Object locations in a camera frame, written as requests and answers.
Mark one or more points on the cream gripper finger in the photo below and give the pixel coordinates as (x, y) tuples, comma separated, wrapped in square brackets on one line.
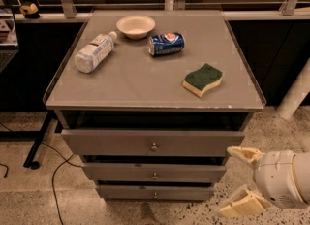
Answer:
[(248, 155), (243, 202)]

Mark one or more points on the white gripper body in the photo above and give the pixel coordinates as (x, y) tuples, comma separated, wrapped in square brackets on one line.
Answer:
[(273, 176)]

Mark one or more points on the grey drawer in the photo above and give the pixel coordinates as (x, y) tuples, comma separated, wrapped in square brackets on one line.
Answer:
[(153, 172), (175, 193), (150, 142)]

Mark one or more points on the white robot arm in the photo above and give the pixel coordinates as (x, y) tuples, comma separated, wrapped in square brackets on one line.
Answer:
[(282, 179)]

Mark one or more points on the grey drawer cabinet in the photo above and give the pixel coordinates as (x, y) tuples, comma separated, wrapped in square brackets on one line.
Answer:
[(132, 90)]

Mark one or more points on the grey bottom drawer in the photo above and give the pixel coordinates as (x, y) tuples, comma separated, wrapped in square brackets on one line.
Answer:
[(175, 193)]

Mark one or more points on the grey top drawer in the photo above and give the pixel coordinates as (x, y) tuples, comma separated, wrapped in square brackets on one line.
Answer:
[(150, 142)]

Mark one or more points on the green yellow sponge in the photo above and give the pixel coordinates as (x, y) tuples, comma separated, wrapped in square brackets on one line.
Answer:
[(202, 80)]

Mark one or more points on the blue pepsi can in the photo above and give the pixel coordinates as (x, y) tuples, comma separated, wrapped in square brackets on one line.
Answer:
[(166, 43)]

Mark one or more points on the white paper bowl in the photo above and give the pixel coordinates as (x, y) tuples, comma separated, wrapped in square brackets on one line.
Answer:
[(135, 27)]

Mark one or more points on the clear plastic water bottle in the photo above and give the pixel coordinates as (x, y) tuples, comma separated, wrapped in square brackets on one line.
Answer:
[(89, 58)]

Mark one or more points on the black desk leg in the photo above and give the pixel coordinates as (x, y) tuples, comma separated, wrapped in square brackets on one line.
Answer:
[(36, 136)]

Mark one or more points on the small yellow black toy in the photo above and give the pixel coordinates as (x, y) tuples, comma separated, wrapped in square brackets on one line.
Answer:
[(29, 10)]

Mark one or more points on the white cylindrical post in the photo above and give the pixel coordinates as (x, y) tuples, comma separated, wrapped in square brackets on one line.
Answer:
[(296, 94)]

